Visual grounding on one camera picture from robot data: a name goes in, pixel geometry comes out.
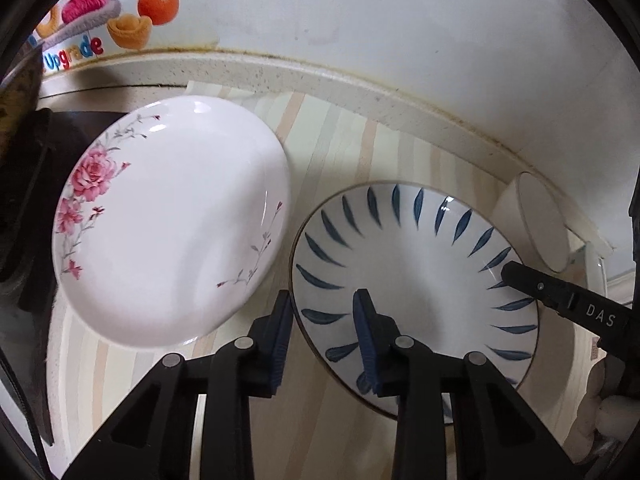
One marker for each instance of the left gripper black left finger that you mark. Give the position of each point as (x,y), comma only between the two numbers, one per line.
(149,435)

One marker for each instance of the striped table mat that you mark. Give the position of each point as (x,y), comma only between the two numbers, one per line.
(313,428)

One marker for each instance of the gloved right hand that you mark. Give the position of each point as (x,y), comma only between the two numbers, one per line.
(605,418)

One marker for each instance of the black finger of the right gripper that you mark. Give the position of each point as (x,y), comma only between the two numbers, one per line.
(616,325)

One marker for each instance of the white plate with pink rose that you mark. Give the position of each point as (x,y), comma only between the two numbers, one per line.
(169,220)

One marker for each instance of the white plate with blue leaves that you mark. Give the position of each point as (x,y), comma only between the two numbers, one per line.
(430,262)

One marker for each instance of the colourful wall sticker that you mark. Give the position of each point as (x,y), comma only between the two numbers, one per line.
(75,32)

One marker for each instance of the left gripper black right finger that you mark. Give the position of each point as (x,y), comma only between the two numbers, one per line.
(496,433)

